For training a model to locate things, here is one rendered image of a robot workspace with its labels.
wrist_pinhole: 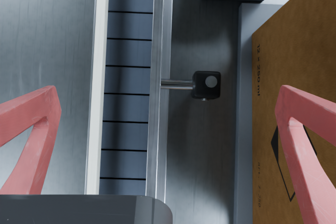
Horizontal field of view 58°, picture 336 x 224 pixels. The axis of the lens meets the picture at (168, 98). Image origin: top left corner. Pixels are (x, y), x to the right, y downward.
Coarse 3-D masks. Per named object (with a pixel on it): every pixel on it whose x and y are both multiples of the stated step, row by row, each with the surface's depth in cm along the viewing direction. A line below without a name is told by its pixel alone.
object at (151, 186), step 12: (156, 0) 34; (156, 12) 34; (156, 24) 34; (156, 36) 34; (156, 48) 34; (156, 60) 34; (156, 72) 34; (156, 84) 34; (156, 96) 34; (156, 108) 34; (156, 120) 33; (156, 132) 33; (156, 144) 33; (156, 156) 33; (156, 168) 33; (156, 180) 33
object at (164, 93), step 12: (168, 0) 43; (168, 12) 43; (168, 24) 43; (168, 36) 43; (168, 48) 42; (168, 60) 42; (168, 72) 42; (168, 96) 42; (84, 192) 41; (156, 192) 41
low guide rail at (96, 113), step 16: (96, 0) 39; (96, 16) 39; (96, 32) 39; (96, 48) 39; (96, 64) 38; (96, 80) 38; (96, 96) 38; (96, 112) 38; (96, 128) 38; (96, 144) 38; (96, 160) 38; (96, 176) 38; (96, 192) 38
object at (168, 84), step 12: (204, 72) 33; (216, 72) 33; (168, 84) 34; (180, 84) 34; (192, 84) 34; (204, 84) 31; (216, 84) 33; (192, 96) 35; (204, 96) 33; (216, 96) 33
